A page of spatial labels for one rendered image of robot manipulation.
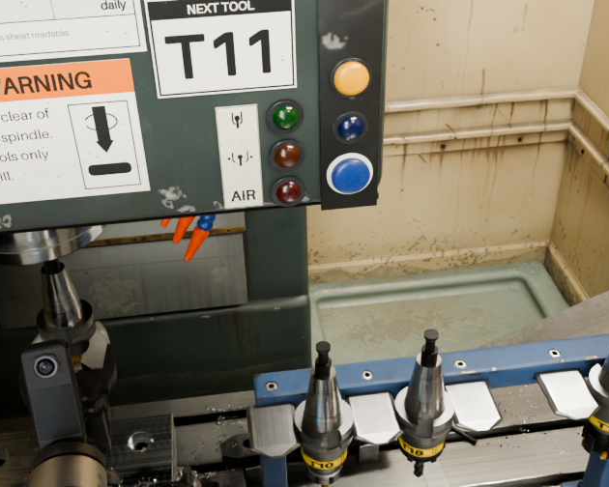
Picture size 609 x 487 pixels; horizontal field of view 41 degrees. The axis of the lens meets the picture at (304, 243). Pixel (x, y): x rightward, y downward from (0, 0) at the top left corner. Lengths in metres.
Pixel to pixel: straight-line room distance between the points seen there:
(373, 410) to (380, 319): 1.08
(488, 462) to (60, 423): 0.67
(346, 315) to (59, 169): 1.43
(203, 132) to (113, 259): 0.88
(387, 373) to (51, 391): 0.36
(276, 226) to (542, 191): 0.80
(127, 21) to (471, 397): 0.56
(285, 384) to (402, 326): 1.07
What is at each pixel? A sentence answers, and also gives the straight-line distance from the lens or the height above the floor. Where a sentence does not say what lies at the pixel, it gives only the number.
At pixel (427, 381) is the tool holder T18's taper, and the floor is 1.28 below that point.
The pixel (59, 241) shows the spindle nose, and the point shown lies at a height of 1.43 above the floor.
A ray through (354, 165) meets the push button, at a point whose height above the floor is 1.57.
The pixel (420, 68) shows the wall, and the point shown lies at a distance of 1.77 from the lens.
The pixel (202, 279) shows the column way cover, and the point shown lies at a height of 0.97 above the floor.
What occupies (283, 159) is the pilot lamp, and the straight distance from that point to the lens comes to 0.60.
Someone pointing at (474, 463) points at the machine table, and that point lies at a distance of 1.27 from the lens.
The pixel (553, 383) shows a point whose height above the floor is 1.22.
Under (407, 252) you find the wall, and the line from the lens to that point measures 2.02.
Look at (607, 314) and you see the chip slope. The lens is 1.70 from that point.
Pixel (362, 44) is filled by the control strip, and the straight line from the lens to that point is 0.58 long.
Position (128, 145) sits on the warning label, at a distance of 0.60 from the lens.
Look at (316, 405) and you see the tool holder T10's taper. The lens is 0.84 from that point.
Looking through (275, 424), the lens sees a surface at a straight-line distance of 0.88.
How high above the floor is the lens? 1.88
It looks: 36 degrees down
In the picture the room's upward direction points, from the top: 2 degrees counter-clockwise
